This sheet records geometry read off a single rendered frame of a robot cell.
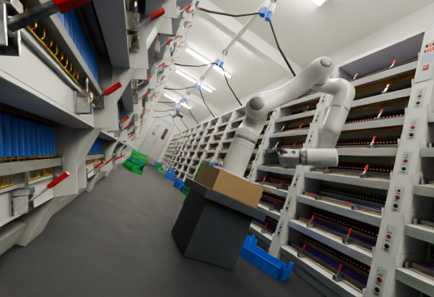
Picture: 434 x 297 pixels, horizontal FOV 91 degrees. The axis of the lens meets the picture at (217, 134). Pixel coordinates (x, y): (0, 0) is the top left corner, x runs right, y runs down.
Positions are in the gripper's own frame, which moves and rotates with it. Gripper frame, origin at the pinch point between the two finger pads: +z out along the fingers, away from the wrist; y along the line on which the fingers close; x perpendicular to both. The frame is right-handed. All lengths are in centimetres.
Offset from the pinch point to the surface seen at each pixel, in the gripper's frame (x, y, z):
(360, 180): 5, 37, -47
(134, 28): -17, -86, 12
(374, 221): -18, 34, -49
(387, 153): 18, 27, -60
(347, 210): -12, 42, -39
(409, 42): 96, 17, -83
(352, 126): 46, 39, -48
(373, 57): 105, 31, -67
